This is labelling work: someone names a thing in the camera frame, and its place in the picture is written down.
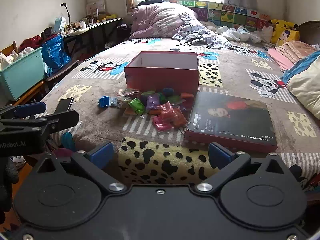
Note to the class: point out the dark green clay bag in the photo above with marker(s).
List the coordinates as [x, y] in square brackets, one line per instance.
[175, 100]

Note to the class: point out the blue plastic square block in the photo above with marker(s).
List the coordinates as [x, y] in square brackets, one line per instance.
[104, 101]

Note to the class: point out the teal plastic storage bin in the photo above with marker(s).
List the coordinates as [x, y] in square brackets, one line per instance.
[21, 75]

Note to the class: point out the cluttered side desk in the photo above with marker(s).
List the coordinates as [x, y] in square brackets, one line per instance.
[84, 38]

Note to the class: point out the mickey mouse bed blanket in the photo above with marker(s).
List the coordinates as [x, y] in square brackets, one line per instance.
[161, 102]

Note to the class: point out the black smartphone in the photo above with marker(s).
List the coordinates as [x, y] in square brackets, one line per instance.
[64, 105]

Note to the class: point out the pink folded blanket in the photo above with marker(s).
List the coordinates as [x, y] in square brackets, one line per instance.
[288, 54]

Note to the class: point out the pink clay bag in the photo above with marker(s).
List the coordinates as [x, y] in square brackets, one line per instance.
[168, 113]

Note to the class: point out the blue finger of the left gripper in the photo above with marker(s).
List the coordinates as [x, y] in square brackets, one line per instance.
[23, 111]
[60, 121]

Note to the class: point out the purple folded duvet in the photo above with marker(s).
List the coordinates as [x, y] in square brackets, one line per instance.
[160, 20]

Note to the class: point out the red-orange clay bag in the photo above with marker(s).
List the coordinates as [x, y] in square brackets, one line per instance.
[180, 119]

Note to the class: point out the magenta clay bag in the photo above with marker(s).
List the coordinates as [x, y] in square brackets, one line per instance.
[160, 125]

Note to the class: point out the colourful alphabet foam mat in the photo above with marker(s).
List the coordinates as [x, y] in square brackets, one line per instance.
[231, 16]

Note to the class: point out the yellow pikachu plush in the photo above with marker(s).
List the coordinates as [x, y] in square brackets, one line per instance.
[283, 32]

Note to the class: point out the red cardboard box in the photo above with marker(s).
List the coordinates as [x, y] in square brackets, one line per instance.
[156, 70]

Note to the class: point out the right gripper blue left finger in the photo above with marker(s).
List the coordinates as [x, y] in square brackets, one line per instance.
[101, 155]

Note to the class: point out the blue plastic shopping bag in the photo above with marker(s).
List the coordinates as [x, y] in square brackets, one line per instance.
[54, 55]

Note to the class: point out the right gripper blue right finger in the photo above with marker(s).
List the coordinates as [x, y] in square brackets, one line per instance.
[219, 156]

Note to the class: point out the purple clay bag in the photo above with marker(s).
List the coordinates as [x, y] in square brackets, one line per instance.
[153, 102]

